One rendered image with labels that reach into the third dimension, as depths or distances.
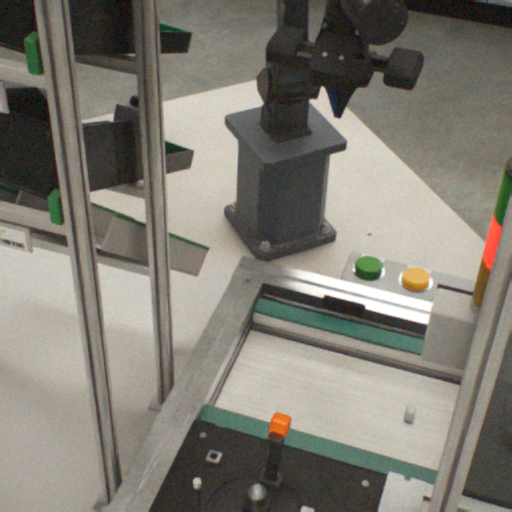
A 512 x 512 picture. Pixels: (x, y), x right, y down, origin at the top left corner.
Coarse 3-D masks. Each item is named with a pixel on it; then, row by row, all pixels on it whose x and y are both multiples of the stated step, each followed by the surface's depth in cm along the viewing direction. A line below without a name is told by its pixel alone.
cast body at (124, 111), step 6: (132, 96) 112; (126, 102) 112; (132, 102) 111; (138, 102) 111; (120, 108) 110; (126, 108) 110; (132, 108) 110; (138, 108) 110; (114, 114) 111; (120, 114) 111; (126, 114) 110; (132, 114) 110; (138, 114) 110; (114, 120) 111; (120, 120) 111; (132, 120) 110; (138, 120) 110; (138, 126) 110
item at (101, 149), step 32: (32, 96) 103; (0, 128) 92; (32, 128) 90; (96, 128) 93; (128, 128) 99; (0, 160) 92; (32, 160) 91; (96, 160) 96; (128, 160) 101; (32, 192) 91
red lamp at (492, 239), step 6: (492, 216) 83; (492, 222) 82; (492, 228) 82; (498, 228) 81; (492, 234) 82; (498, 234) 82; (486, 240) 85; (492, 240) 83; (486, 246) 84; (492, 246) 83; (486, 252) 84; (492, 252) 83; (486, 258) 84; (492, 258) 83; (486, 264) 84
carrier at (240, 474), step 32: (192, 448) 110; (224, 448) 110; (256, 448) 110; (288, 448) 111; (192, 480) 107; (224, 480) 105; (256, 480) 105; (288, 480) 105; (320, 480) 107; (352, 480) 107; (384, 480) 108
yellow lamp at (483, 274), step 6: (480, 264) 86; (480, 270) 86; (486, 270) 85; (480, 276) 86; (486, 276) 85; (480, 282) 86; (486, 282) 85; (474, 288) 88; (480, 288) 86; (474, 294) 88; (480, 294) 87; (474, 300) 88; (480, 300) 87; (480, 306) 87
